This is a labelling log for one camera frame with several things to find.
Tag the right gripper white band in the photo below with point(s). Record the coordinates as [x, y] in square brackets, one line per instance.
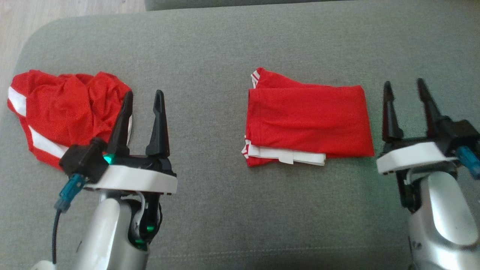
[412, 157]

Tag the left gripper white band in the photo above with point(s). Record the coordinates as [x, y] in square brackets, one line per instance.
[138, 180]

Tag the red shorts white stripes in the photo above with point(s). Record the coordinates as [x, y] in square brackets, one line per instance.
[63, 108]

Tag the red basketball jersey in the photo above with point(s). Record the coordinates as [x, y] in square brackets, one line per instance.
[307, 120]

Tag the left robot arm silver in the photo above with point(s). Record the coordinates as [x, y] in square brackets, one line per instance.
[105, 232]

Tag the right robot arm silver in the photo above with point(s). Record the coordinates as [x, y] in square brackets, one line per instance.
[446, 210]

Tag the large grey sofa ottoman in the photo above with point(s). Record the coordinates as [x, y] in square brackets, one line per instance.
[225, 210]

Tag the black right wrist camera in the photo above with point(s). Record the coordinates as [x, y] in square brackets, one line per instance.
[463, 133]

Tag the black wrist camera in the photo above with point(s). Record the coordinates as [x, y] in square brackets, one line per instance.
[84, 159]
[463, 133]

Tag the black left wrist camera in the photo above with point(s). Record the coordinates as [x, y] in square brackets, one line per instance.
[84, 159]

